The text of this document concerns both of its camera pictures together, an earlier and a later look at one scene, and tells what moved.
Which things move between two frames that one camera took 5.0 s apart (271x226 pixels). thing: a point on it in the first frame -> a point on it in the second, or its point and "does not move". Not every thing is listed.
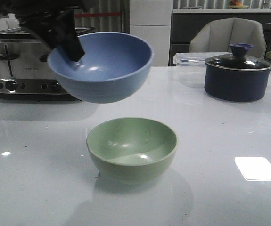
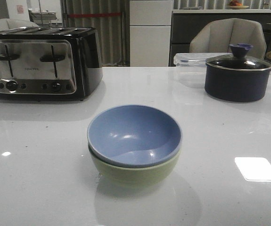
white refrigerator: (150, 20) does not move
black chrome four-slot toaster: (20, 70) does not move
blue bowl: (115, 65) -> (134, 136)
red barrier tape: (85, 14) does not move
